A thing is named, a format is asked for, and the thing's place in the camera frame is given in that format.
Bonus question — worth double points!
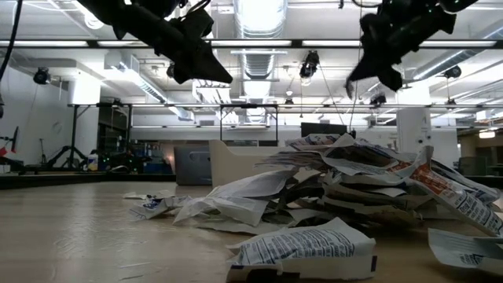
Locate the white packet blue text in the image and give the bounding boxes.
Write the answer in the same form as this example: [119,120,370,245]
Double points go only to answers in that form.
[226,217,377,282]

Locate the orange printed white packet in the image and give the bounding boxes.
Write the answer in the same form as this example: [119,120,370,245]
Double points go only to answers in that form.
[408,145,503,237]

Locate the large white packet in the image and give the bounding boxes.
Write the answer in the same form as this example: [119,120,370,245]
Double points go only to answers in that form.
[324,145,417,186]

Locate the crumpled white blue packet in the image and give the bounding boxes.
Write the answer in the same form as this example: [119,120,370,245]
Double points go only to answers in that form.
[172,168,299,227]

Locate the white packet with text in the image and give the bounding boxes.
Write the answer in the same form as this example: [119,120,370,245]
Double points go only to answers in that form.
[427,227,503,276]

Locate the black monitor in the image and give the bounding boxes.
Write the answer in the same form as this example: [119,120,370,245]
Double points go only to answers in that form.
[300,121,349,137]

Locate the striped flat packet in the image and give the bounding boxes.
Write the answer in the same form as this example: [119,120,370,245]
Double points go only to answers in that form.
[255,151,327,171]

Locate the thin hanging cable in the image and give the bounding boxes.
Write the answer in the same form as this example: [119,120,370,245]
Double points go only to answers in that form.
[348,0,363,133]

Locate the blue crates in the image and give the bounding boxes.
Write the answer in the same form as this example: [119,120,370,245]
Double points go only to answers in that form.
[132,143,174,175]

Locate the white pillar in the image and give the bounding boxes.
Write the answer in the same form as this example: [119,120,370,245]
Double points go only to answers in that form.
[395,108,433,156]

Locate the black square frame stand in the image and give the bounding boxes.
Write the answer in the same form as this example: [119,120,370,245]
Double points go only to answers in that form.
[218,103,280,142]

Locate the silver ventilation duct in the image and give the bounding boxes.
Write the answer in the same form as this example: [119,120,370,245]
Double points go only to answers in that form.
[233,0,288,123]

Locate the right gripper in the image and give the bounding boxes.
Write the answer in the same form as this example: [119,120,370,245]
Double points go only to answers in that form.
[345,0,457,99]

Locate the blue printed white packet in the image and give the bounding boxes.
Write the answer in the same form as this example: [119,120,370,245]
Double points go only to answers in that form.
[430,156,503,208]

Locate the white plastic bin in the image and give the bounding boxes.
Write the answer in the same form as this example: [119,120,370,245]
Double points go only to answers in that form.
[208,139,299,188]

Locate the black aluminium table frame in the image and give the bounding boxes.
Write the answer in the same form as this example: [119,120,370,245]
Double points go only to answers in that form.
[0,171,503,190]

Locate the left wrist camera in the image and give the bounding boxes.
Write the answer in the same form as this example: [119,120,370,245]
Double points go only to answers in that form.
[178,8,215,40]

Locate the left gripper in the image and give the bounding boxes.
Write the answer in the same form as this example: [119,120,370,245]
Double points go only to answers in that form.
[116,6,233,85]

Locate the dark grey storage bin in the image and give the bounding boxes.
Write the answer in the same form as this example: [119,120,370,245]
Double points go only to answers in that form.
[174,145,213,186]

